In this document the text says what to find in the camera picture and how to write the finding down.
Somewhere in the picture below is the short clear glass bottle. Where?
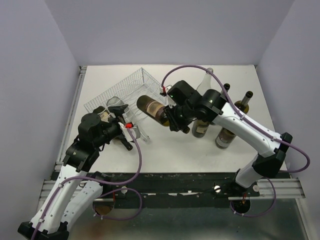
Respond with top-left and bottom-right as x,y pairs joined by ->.
106,96 -> 150,143

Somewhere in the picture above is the dark green wine bottle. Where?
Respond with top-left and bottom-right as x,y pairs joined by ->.
136,95 -> 170,127

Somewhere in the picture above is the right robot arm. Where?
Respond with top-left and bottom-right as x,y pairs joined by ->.
164,80 -> 293,196

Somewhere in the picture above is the far right green bottle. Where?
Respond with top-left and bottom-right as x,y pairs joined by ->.
234,91 -> 254,114

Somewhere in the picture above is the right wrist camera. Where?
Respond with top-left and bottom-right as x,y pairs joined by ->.
160,85 -> 176,109

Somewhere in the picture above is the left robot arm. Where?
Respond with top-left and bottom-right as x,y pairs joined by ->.
17,104 -> 133,240

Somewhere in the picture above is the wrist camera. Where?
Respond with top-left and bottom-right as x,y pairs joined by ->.
160,85 -> 176,109
118,122 -> 141,142

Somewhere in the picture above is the white wire wine rack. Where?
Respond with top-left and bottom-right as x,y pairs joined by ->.
84,67 -> 167,121

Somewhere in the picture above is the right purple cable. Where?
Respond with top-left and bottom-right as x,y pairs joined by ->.
161,64 -> 312,218

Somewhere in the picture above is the dark labelled wine bottle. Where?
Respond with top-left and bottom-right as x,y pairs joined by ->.
93,106 -> 133,151

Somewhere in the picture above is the olive green wine bottle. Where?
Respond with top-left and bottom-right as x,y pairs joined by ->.
220,83 -> 230,96

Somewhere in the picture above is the aluminium frame rail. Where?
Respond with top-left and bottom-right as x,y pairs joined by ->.
228,177 -> 306,202

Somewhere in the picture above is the tall clear glass bottle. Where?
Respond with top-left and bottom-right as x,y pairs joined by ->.
196,67 -> 214,96

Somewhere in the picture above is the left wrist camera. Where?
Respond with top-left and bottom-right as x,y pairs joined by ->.
118,122 -> 141,142

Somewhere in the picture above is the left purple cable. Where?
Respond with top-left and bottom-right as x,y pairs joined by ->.
31,126 -> 143,240

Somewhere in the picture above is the purple cable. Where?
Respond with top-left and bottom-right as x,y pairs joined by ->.
161,64 -> 312,218
31,126 -> 143,240

